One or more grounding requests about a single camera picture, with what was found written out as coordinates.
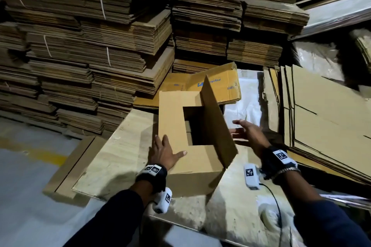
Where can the pale flat board bundle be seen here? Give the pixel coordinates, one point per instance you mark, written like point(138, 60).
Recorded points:
point(336, 12)

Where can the person's right hand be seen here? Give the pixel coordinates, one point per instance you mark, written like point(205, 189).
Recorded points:
point(252, 137)

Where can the yellow carton with blue print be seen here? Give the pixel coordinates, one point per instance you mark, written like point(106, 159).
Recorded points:
point(223, 82)

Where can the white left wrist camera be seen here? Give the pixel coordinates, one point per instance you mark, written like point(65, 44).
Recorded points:
point(163, 200)

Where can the person's left hand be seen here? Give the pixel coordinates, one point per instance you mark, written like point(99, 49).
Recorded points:
point(162, 154)

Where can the person's right forearm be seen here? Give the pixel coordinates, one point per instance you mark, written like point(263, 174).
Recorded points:
point(330, 215)

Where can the plywood work board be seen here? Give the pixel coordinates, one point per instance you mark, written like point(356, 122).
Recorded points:
point(116, 157)

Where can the white plastic sack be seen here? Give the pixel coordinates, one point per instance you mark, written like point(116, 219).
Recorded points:
point(246, 99)

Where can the person's left forearm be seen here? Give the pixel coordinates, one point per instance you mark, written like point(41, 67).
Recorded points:
point(110, 221)

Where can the stacks of flat cardboard bundles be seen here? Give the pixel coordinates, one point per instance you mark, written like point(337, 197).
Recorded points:
point(75, 41)

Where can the black left wrist band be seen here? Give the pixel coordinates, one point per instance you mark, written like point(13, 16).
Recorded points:
point(152, 177)

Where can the clear plastic sheet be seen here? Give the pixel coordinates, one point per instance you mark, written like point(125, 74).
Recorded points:
point(319, 58)

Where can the pile of brown cartons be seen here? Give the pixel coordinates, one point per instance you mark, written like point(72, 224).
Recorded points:
point(330, 116)

